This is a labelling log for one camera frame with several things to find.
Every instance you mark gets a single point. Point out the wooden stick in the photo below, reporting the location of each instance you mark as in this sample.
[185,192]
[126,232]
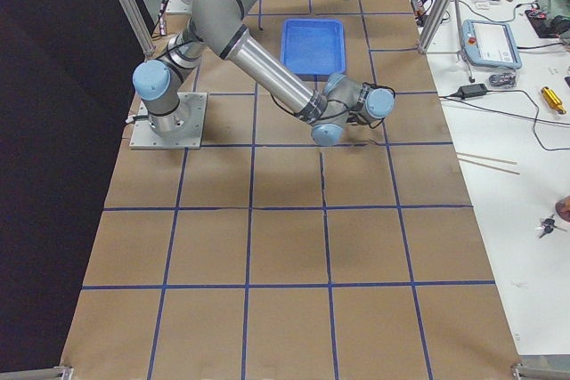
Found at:
[496,164]

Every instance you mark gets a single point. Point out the teach pendant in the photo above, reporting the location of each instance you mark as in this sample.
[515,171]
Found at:
[489,44]

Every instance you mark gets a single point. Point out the black power brick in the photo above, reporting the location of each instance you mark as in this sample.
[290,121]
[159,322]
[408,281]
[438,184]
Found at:
[472,90]

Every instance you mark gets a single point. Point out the blue plastic tray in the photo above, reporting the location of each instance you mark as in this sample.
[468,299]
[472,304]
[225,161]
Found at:
[313,46]

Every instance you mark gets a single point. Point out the yellow tool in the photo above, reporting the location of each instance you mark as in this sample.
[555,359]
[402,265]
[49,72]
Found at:
[553,100]

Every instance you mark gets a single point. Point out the aluminium frame post left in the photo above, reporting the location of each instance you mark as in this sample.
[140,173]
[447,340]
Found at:
[129,2]

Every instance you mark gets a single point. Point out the brown paper table cover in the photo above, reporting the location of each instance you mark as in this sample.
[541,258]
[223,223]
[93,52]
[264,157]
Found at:
[263,256]

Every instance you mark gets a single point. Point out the key bunch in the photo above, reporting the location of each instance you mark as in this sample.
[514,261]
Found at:
[547,226]

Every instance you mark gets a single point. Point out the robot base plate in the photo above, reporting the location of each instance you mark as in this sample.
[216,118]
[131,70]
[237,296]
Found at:
[182,129]

